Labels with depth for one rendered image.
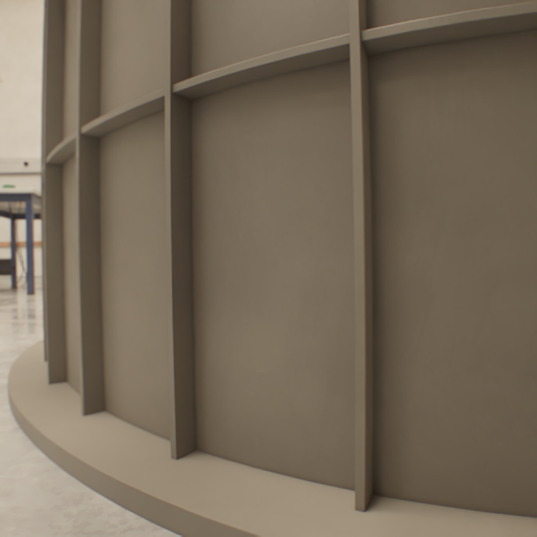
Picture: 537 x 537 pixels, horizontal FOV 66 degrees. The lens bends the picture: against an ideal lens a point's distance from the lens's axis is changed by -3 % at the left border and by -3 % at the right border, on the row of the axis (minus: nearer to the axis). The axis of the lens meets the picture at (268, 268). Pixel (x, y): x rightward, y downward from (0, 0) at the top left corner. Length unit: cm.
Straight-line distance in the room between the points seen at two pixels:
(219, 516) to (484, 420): 22
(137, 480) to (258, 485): 11
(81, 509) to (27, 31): 715
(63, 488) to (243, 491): 19
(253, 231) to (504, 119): 23
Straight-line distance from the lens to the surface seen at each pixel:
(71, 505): 48
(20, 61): 725
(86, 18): 69
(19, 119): 697
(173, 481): 44
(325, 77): 41
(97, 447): 53
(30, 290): 385
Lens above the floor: 22
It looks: 1 degrees down
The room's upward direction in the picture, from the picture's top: 1 degrees counter-clockwise
